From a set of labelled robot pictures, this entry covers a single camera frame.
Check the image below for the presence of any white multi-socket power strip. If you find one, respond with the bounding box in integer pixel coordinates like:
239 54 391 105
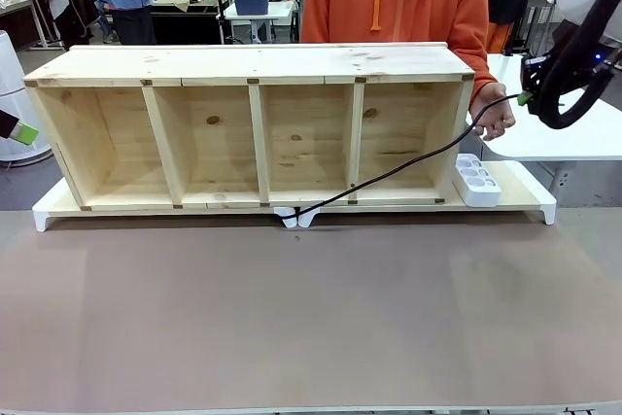
452 153 503 208

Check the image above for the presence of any white monitor riser wooden top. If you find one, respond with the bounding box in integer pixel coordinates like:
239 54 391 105
296 159 558 229
31 175 297 233

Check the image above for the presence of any person's left hand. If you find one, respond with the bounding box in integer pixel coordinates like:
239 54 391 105
468 83 517 141

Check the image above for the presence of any white side table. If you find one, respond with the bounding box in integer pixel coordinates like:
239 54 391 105
478 52 622 192

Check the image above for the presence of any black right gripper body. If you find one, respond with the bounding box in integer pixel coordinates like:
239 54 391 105
519 54 556 116

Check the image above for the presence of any light wooden four-compartment shelf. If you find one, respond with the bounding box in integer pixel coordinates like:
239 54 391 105
21 41 476 212

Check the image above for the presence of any black power cable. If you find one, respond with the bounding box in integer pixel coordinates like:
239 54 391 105
280 92 524 223

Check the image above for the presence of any person's left forearm orange sleeve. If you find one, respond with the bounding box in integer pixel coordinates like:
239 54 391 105
444 16 500 106

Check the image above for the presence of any grey background desk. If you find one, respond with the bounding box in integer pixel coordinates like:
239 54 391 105
0 0 52 51

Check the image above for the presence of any white background table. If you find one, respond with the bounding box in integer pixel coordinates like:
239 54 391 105
222 0 301 45

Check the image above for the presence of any blue plastic bin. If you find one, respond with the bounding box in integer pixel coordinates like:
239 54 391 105
233 0 270 17

